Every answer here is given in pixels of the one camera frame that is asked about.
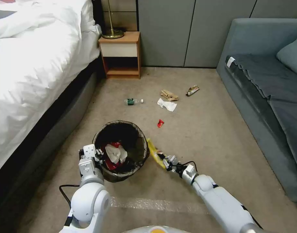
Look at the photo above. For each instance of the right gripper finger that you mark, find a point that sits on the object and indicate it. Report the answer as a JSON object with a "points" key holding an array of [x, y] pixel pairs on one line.
{"points": [[172, 159], [168, 166]]}

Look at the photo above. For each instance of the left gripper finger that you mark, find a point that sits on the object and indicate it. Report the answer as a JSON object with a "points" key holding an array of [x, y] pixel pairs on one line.
{"points": [[100, 152]]}

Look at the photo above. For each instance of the yellow snack wrapper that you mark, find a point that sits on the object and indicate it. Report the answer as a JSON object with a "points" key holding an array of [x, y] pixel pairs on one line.
{"points": [[153, 150]]}

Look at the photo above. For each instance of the round bin with black bag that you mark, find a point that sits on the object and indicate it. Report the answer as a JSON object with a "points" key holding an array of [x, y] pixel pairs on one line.
{"points": [[136, 148]]}

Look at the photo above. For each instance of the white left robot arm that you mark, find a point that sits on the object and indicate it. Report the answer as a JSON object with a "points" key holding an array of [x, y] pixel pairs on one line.
{"points": [[88, 201]]}

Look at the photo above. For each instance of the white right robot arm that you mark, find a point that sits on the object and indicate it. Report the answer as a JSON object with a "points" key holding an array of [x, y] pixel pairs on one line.
{"points": [[218, 196]]}

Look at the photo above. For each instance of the large red wrapper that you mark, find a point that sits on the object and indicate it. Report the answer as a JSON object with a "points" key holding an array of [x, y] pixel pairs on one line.
{"points": [[111, 165]]}

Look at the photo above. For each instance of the crumpled white tissue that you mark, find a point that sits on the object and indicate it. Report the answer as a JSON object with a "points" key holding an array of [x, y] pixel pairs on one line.
{"points": [[168, 104], [115, 153]]}

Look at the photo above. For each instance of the small red wrapper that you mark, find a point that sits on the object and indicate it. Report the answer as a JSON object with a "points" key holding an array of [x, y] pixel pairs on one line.
{"points": [[160, 123]]}

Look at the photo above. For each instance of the dark grey bed base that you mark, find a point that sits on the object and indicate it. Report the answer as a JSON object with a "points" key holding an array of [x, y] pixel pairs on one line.
{"points": [[58, 123]]}

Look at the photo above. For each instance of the clear bottle with green label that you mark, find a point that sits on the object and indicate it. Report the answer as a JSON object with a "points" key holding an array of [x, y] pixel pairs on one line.
{"points": [[132, 101]]}

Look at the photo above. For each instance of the crumpled brown paper bag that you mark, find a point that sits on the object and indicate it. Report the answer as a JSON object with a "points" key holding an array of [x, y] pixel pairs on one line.
{"points": [[169, 95]]}

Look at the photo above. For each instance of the white robot front shell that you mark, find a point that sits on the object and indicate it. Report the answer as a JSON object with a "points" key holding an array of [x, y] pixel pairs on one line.
{"points": [[148, 229]]}

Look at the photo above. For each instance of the brown foil snack wrapper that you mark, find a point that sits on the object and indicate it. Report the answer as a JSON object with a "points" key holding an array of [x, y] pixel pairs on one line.
{"points": [[192, 90]]}

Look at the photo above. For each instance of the grey-blue sofa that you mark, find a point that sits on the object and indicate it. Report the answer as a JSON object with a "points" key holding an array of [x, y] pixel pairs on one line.
{"points": [[243, 97]]}

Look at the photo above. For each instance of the white duvet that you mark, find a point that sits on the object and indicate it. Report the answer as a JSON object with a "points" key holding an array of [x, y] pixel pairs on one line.
{"points": [[36, 68]]}

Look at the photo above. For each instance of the wooden nightstand with white drawer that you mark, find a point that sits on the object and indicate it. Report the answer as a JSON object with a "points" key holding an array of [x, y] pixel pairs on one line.
{"points": [[121, 48]]}

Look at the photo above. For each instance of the white fabric label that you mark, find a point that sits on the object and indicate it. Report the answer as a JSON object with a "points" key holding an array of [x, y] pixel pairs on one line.
{"points": [[231, 61]]}

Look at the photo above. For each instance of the brass lamp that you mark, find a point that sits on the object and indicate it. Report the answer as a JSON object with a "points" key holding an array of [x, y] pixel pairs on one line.
{"points": [[113, 34]]}

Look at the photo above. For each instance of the dark grey sofa seat cover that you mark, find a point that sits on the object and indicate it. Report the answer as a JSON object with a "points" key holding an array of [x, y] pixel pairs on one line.
{"points": [[274, 85]]}

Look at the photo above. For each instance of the black headboard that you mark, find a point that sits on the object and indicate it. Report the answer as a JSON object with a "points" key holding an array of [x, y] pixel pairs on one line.
{"points": [[98, 12]]}

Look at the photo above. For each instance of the grey-blue pillow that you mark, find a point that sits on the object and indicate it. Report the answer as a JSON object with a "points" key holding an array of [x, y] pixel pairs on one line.
{"points": [[292, 57]]}

